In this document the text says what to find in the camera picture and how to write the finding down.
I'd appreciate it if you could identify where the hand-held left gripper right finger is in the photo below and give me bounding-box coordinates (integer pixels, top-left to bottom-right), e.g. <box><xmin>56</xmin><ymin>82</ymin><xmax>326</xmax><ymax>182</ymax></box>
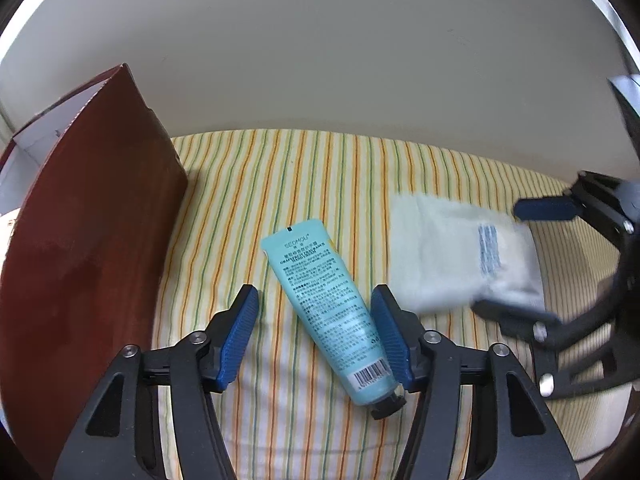
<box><xmin>371</xmin><ymin>285</ymin><xmax>581</xmax><ymax>480</ymax></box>

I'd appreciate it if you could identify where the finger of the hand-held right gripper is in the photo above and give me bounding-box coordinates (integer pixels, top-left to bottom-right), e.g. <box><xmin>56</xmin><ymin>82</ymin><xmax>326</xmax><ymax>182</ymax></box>
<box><xmin>472</xmin><ymin>250</ymin><xmax>640</xmax><ymax>401</ymax></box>
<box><xmin>515</xmin><ymin>172</ymin><xmax>640</xmax><ymax>261</ymax></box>

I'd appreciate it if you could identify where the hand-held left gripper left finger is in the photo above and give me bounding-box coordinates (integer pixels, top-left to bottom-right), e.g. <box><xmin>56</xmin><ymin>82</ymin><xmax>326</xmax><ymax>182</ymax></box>
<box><xmin>52</xmin><ymin>285</ymin><xmax>259</xmax><ymax>480</ymax></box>

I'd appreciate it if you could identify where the teal hand cream tube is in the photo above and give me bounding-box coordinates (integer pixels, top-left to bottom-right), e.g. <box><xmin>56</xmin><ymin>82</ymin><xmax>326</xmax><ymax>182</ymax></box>
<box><xmin>260</xmin><ymin>218</ymin><xmax>407</xmax><ymax>420</ymax></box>

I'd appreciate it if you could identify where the pale wet wipes packet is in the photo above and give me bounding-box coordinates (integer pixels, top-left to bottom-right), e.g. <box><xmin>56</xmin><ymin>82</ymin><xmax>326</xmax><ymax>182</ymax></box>
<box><xmin>387</xmin><ymin>192</ymin><xmax>546</xmax><ymax>313</ymax></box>

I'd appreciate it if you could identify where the striped tablecloth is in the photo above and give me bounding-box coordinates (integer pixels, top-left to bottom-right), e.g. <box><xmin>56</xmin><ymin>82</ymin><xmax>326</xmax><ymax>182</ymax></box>
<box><xmin>150</xmin><ymin>130</ymin><xmax>640</xmax><ymax>480</ymax></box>

